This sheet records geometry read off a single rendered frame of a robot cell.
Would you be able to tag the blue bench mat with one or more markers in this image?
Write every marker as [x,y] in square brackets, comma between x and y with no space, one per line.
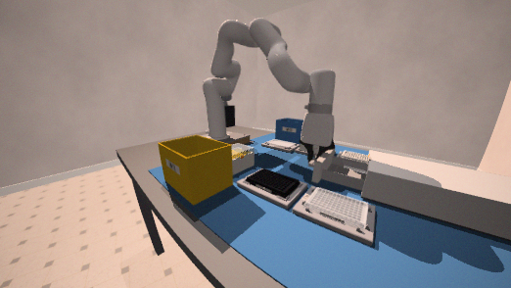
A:
[408,250]

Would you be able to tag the yellow open-top bin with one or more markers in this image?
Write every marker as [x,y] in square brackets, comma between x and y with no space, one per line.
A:
[206,171]

